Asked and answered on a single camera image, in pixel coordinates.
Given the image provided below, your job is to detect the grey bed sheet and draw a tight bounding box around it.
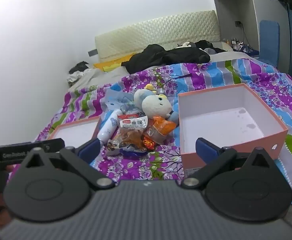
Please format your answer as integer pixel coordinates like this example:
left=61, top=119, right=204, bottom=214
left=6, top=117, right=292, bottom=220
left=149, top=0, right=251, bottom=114
left=67, top=66, right=134, bottom=92

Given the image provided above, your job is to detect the row of small bottles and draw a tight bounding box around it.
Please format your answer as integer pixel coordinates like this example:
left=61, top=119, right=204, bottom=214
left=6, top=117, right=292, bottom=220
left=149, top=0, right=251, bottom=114
left=223, top=37, right=246, bottom=51

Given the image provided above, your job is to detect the pink box lid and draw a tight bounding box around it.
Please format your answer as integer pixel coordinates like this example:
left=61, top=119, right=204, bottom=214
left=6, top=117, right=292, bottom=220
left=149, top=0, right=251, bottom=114
left=47, top=116, right=102, bottom=150

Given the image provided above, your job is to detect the white bottle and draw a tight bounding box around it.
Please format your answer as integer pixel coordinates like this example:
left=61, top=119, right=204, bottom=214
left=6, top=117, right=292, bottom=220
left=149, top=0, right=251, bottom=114
left=97, top=109, right=125, bottom=146

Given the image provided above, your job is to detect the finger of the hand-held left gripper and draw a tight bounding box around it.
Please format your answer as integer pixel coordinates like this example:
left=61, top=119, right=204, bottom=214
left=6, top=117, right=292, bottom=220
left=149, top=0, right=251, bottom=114
left=34, top=138, right=65, bottom=155

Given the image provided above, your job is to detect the pale blue plastic bag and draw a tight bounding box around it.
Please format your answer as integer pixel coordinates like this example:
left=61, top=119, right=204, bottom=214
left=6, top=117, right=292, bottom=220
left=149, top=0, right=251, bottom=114
left=104, top=83, right=139, bottom=115

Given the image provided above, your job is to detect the black cable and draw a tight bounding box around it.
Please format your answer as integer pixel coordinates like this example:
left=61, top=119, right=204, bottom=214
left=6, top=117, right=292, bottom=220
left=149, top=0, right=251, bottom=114
left=236, top=21, right=251, bottom=49

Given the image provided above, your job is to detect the cream quilted headboard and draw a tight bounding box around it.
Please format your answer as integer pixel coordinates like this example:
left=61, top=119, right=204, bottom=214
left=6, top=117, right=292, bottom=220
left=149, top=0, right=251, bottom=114
left=94, top=10, right=220, bottom=64

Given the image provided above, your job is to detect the clear red label snack packet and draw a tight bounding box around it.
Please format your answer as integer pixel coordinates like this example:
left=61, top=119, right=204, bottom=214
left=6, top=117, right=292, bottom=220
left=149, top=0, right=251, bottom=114
left=118, top=113, right=149, bottom=131

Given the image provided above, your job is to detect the floral striped blanket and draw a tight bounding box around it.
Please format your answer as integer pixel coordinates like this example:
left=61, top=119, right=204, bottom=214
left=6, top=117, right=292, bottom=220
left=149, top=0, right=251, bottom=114
left=7, top=58, right=292, bottom=205

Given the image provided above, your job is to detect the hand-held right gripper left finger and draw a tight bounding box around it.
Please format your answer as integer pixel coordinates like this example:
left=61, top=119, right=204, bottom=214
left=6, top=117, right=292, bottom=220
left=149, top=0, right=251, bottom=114
left=19, top=138, right=116, bottom=190

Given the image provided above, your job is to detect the yellow pillow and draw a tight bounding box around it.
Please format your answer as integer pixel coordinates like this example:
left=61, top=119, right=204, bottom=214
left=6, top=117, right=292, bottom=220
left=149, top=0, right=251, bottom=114
left=93, top=54, right=136, bottom=72

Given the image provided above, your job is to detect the black clothing pile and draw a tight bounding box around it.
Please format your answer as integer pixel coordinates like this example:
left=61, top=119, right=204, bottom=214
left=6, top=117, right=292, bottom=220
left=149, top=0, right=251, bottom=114
left=124, top=39, right=220, bottom=74

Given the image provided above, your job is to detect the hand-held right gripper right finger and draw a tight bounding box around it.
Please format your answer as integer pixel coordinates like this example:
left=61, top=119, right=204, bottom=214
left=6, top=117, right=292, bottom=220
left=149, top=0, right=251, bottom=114
left=181, top=137, right=277, bottom=190

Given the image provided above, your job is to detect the blue plush toy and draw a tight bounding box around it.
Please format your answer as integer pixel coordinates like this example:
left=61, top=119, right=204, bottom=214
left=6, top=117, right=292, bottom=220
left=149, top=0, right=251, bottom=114
left=133, top=83, right=161, bottom=105

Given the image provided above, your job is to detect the dark clothing heap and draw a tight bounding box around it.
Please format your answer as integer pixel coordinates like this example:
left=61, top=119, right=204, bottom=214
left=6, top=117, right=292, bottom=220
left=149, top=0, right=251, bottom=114
left=67, top=61, right=91, bottom=83

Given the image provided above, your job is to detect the clear brown snack packet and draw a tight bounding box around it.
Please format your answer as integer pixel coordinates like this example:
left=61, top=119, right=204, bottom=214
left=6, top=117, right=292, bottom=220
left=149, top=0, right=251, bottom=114
left=107, top=129, right=147, bottom=156

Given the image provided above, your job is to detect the white cabinet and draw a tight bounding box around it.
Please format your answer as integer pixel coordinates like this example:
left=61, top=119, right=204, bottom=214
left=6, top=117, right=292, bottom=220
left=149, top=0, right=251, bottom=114
left=208, top=0, right=272, bottom=53

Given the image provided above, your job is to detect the orange snack packet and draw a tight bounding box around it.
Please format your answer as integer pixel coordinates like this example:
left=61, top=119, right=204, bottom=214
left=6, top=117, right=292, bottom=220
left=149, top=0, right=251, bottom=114
left=147, top=116, right=177, bottom=145

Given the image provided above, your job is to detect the white plush toy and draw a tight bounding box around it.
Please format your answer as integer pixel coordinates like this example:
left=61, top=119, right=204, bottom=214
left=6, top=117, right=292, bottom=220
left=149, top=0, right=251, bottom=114
left=141, top=94, right=180, bottom=127

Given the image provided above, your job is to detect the shiny red candy packet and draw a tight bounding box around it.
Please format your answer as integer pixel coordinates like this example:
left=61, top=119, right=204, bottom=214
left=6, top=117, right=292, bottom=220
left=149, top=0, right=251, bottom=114
left=142, top=136, right=157, bottom=151

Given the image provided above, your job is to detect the pink cardboard box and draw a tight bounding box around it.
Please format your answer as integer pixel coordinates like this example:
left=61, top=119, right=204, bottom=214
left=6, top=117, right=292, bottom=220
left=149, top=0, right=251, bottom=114
left=178, top=83, right=289, bottom=180

